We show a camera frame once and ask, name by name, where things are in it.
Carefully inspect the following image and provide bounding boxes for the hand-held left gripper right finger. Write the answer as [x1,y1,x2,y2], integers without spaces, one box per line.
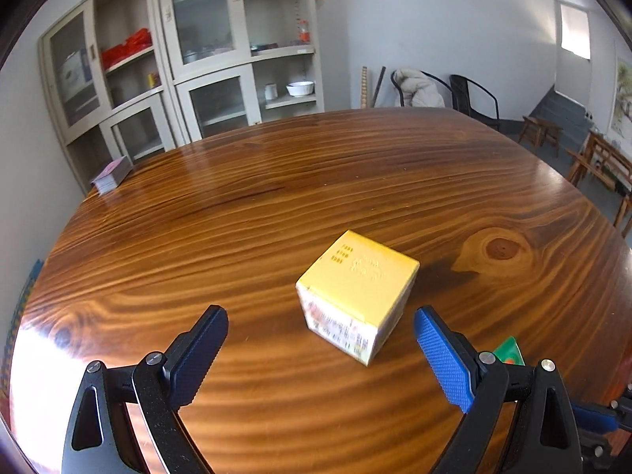
[414,306,584,474]

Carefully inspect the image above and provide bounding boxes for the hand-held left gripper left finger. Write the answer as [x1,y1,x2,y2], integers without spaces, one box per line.
[60,305,229,474]

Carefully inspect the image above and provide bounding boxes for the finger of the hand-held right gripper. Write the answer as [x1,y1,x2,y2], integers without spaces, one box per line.
[573,387,632,474]

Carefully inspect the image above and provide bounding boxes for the green packet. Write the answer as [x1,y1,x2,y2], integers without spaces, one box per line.
[493,336,525,367]

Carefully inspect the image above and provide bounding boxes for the yellow and white cardboard box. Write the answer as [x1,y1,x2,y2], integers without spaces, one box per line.
[295,229,421,367]

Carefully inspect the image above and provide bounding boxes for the stack of cards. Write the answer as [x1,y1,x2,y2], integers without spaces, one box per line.
[90,156,133,194]

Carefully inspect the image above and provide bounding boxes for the small wooden bench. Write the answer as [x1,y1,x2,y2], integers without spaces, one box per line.
[518,115,564,158]

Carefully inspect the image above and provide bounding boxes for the wooden side table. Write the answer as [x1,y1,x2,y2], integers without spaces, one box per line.
[568,131,632,193]

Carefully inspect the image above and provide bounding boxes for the white puffer jacket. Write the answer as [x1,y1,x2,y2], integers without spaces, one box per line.
[392,68,446,108]

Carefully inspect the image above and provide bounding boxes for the dark stick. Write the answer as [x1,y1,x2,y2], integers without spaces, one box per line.
[371,66,387,108]

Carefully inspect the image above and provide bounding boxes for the grey glass-door cabinet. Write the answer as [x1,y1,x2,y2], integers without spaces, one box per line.
[38,0,325,193]

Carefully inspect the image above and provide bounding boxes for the white and blue box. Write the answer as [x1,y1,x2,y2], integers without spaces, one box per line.
[59,52,94,97]

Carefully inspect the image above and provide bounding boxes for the hanging scroll painting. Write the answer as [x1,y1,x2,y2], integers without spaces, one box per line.
[609,56,632,151]

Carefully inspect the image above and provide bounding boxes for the red bags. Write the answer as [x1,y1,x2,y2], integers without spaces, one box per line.
[101,28,154,71]

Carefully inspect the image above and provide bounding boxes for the bright window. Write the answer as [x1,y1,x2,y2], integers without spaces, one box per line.
[559,2,592,60]

